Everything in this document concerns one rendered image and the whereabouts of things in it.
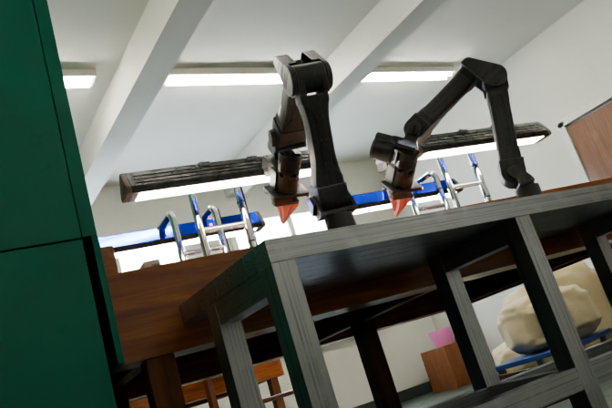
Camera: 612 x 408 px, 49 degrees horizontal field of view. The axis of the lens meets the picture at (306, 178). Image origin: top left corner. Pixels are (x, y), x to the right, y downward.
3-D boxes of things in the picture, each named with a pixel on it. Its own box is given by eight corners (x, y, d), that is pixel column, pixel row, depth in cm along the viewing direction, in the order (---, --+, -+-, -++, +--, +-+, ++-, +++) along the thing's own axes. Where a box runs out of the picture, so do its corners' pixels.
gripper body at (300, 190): (262, 192, 174) (264, 167, 170) (297, 187, 178) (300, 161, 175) (273, 204, 169) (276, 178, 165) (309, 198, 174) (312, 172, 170)
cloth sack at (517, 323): (622, 324, 472) (599, 271, 483) (556, 349, 431) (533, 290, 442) (560, 341, 516) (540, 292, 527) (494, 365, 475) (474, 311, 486)
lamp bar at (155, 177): (330, 165, 207) (322, 143, 210) (127, 193, 178) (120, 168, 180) (319, 175, 214) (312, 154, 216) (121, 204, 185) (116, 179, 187)
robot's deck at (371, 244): (678, 186, 172) (671, 172, 174) (270, 263, 107) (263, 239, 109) (453, 283, 243) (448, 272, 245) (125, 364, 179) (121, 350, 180)
